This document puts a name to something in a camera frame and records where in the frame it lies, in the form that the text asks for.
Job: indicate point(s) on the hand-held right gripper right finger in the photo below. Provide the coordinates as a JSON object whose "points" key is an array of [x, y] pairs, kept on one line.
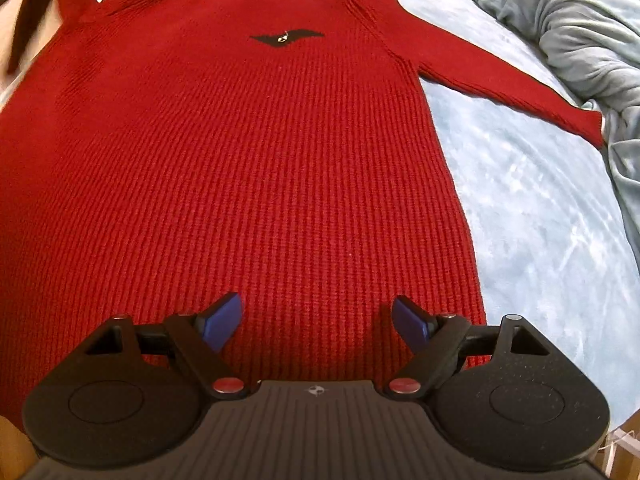
{"points": [[410, 324]]}

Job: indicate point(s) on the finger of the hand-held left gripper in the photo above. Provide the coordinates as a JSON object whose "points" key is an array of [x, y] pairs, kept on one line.
{"points": [[32, 20]]}

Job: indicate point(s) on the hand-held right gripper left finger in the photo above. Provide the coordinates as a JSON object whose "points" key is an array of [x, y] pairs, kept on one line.
{"points": [[225, 324]]}

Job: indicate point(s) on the red knit sweater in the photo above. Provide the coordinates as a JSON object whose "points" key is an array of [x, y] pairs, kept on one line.
{"points": [[260, 170]]}

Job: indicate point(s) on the light blue bed sheet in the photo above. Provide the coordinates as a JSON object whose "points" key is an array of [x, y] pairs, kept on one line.
{"points": [[540, 240]]}

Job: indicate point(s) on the grey-blue crumpled blanket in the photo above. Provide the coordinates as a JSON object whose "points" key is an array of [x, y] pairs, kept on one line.
{"points": [[575, 35]]}

